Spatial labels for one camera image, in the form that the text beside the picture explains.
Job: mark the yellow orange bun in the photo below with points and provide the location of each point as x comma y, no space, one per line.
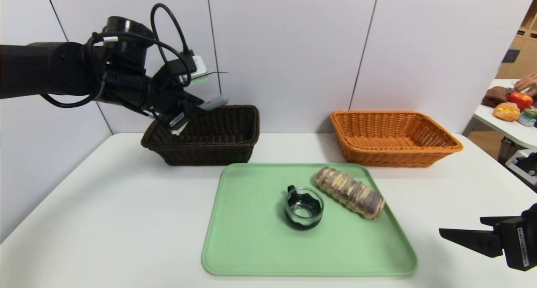
506,112

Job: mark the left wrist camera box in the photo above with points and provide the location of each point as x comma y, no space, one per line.
197,68

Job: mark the red apple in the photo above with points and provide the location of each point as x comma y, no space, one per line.
520,100

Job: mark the dark brown bread piece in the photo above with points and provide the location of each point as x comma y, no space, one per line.
495,97

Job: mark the wooden shelf unit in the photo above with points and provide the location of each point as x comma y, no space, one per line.
526,49

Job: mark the orange wicker basket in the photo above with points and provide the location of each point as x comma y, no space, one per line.
394,154

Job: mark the person's bare hand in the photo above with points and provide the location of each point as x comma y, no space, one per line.
527,84

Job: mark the small green labelled can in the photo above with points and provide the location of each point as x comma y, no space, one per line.
527,118

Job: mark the brown wicker bin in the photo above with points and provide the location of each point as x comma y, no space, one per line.
507,149

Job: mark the white black device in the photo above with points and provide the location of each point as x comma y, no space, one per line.
524,166

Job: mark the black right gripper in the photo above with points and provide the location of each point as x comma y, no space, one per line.
519,242

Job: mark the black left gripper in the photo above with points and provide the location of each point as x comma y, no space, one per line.
178,119

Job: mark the dark brown wicker basket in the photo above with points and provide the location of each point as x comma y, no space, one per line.
209,149

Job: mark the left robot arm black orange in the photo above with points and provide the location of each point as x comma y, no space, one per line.
42,70

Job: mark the light green plastic tray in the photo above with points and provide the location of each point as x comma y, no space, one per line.
251,237

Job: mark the white side table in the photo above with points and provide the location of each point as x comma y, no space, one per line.
503,128

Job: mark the striped brown bread roll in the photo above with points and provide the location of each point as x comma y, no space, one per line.
350,191

